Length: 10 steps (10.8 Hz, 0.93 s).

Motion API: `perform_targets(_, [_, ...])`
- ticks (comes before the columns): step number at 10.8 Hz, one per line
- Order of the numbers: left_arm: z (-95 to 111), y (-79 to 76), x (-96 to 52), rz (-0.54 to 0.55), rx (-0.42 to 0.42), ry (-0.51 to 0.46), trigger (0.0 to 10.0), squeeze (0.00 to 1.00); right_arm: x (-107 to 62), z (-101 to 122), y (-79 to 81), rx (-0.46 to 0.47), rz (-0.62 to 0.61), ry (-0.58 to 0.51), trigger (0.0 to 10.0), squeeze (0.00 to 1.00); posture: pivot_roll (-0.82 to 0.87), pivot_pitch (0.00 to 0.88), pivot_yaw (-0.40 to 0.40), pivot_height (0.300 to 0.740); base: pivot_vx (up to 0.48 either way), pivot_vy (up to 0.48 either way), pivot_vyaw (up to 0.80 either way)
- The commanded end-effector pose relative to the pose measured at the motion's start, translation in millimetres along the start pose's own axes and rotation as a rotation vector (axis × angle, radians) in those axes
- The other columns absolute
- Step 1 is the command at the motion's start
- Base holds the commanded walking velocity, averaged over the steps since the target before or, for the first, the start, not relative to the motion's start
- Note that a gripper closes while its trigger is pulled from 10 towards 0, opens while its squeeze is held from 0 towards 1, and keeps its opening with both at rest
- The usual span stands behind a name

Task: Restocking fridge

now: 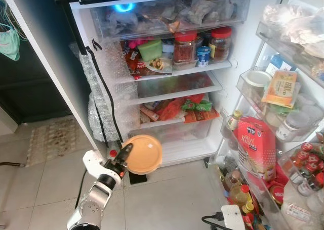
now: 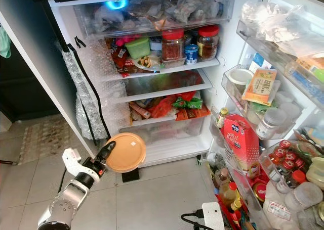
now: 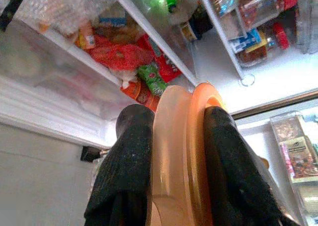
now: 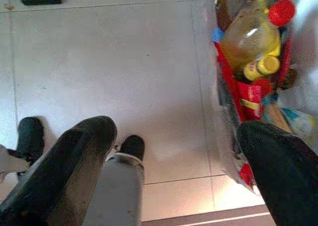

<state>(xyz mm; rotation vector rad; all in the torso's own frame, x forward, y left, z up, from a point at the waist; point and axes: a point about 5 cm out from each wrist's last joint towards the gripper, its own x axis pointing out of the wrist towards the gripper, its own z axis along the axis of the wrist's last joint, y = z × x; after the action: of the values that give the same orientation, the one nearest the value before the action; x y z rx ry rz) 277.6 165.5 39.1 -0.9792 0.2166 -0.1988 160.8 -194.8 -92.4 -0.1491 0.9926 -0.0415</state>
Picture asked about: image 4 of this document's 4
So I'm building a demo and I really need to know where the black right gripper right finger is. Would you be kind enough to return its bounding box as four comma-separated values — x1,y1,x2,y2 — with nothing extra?
238,120,318,226

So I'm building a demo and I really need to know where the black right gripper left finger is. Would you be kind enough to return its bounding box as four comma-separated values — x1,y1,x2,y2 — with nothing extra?
0,115,118,226

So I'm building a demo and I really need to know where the clear fridge door bin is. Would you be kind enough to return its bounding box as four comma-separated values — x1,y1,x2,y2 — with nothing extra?
198,0,318,194

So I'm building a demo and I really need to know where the robot left leg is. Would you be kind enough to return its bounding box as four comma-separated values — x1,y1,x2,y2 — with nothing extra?
0,116,45,184

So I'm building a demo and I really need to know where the robot leg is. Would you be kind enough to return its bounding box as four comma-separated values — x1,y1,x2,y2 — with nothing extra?
84,135,146,226
0,116,45,184

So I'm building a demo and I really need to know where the blue yellow snack packet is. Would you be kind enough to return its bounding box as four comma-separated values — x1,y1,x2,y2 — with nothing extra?
263,104,318,142

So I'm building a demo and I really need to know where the robot right leg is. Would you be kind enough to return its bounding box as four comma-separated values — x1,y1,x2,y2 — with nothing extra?
84,135,146,226

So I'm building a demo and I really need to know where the red snack packet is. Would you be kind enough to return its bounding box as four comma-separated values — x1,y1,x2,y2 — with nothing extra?
216,42,273,122

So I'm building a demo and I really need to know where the yellow lid jar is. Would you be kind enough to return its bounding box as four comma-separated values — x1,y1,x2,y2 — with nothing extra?
243,55,281,81

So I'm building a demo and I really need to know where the small blue clip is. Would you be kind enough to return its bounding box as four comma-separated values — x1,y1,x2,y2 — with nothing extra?
211,28,226,42

